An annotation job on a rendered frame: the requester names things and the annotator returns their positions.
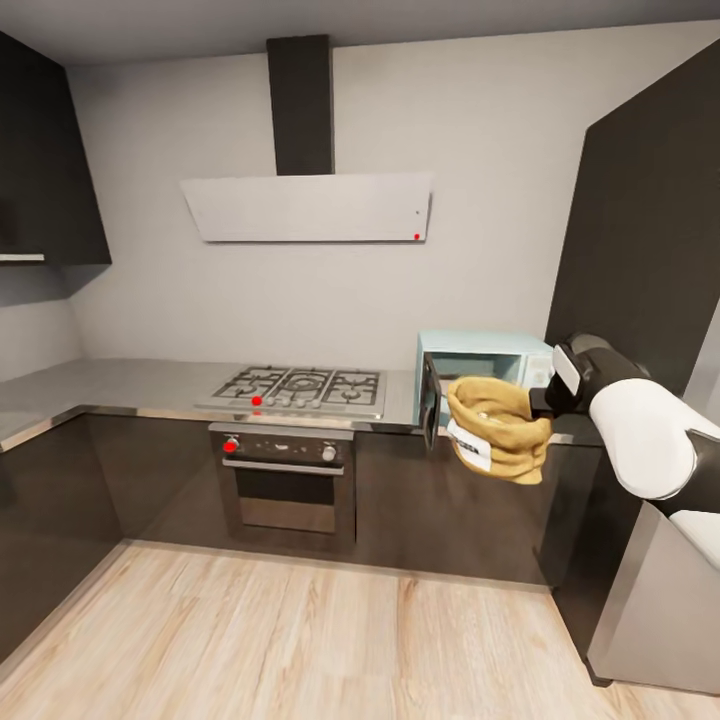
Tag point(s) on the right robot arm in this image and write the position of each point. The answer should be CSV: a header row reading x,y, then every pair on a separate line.
x,y
660,449

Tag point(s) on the range hood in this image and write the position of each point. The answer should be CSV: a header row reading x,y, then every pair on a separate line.
x,y
307,200

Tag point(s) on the microwave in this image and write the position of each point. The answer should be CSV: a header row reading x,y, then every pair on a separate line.
x,y
443,356

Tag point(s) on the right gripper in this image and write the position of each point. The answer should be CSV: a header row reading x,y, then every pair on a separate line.
x,y
547,400

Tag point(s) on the popcorn bag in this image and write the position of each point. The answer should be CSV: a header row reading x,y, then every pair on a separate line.
x,y
511,448

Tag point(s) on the burner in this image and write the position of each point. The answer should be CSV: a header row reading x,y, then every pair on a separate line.
x,y
341,391

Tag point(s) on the oven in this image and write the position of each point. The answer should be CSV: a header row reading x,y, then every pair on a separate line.
x,y
287,484

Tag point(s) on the cabinet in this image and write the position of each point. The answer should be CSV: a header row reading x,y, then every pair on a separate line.
x,y
48,209

